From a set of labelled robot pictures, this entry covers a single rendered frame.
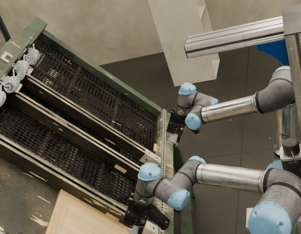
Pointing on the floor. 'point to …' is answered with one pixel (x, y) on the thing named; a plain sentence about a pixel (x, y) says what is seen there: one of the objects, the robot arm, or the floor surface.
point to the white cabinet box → (204, 74)
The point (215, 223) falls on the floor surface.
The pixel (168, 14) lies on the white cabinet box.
